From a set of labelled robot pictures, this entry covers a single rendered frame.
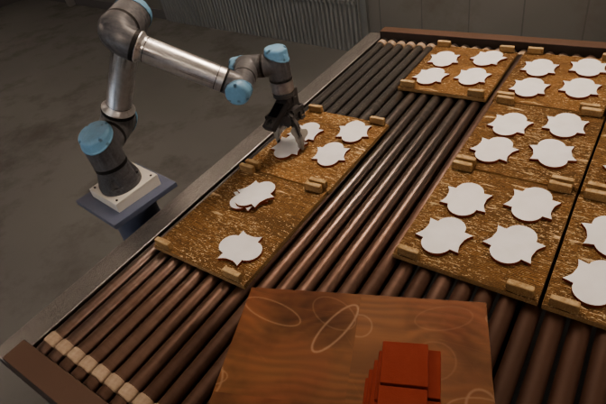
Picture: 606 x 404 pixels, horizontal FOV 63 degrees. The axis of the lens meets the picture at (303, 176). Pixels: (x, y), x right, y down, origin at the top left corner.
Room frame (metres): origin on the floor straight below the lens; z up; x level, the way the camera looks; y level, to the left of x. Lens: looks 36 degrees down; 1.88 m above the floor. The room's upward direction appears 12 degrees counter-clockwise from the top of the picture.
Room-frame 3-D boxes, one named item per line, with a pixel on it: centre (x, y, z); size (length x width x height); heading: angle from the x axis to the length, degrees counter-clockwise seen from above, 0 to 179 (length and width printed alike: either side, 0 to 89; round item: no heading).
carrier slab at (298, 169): (1.45, -0.07, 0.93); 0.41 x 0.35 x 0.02; 138
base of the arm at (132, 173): (1.51, 0.65, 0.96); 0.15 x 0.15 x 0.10
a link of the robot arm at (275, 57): (1.49, 0.01, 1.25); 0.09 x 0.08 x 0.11; 77
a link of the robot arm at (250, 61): (1.49, 0.11, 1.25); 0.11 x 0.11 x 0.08; 77
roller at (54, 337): (1.56, 0.10, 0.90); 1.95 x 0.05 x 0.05; 139
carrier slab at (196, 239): (1.14, 0.20, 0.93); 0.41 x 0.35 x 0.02; 139
